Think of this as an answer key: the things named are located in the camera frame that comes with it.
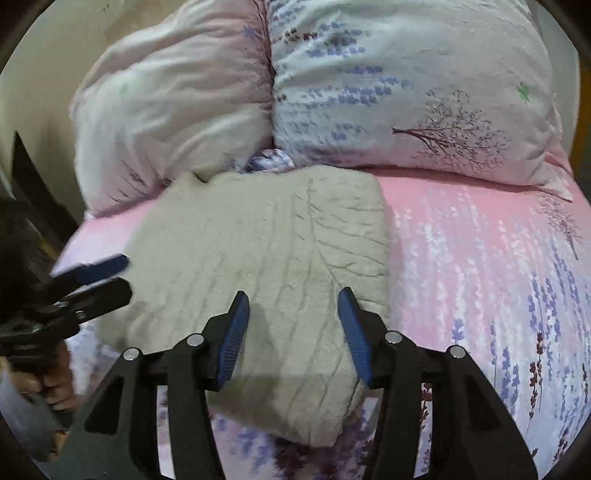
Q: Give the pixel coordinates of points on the person left hand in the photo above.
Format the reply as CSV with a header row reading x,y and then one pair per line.
x,y
29,403

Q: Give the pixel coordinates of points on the white lavender print pillow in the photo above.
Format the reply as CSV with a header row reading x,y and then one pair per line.
x,y
463,87

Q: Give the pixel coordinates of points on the pale pink floral pillow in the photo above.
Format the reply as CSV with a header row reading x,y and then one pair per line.
x,y
192,93

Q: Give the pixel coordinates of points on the beige cable knit sweater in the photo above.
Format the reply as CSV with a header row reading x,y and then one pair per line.
x,y
290,242

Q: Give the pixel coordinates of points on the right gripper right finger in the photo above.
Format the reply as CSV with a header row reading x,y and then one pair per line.
x,y
473,434

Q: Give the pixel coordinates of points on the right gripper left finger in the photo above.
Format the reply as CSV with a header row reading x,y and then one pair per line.
x,y
115,435

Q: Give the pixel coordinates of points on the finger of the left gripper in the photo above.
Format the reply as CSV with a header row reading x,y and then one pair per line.
x,y
88,274
95,302

